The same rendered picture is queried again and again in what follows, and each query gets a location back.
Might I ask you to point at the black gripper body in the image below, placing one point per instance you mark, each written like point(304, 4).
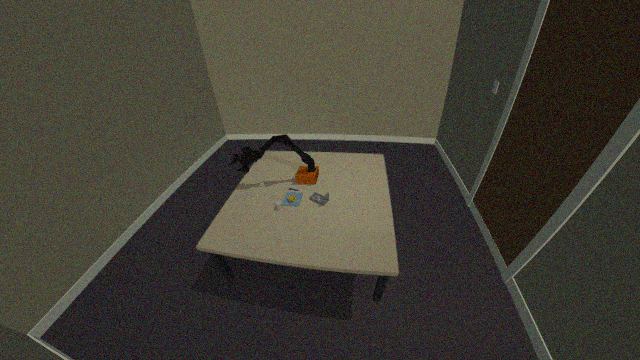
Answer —
point(244, 162)

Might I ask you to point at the light blue mat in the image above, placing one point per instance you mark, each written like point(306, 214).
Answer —
point(293, 203)

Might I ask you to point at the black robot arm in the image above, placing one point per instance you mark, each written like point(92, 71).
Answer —
point(253, 155)

